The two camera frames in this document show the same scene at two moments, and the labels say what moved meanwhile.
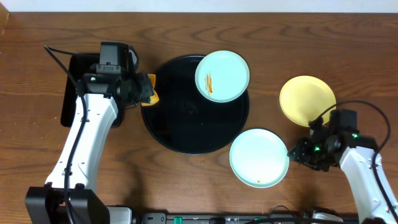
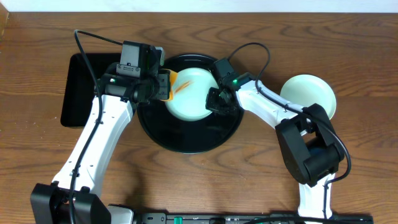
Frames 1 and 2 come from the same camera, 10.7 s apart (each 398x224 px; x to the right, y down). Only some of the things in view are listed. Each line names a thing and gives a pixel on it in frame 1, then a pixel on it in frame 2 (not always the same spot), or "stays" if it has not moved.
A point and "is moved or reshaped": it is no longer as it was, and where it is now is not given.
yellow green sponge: [155, 98] is moved or reshaped
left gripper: [147, 90] to [163, 84]
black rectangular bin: [78, 65] stays
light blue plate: [222, 76] is moved or reshaped
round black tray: [185, 121] stays
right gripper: [302, 154] to [210, 102]
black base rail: [247, 218] stays
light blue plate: [259, 158] to [305, 90]
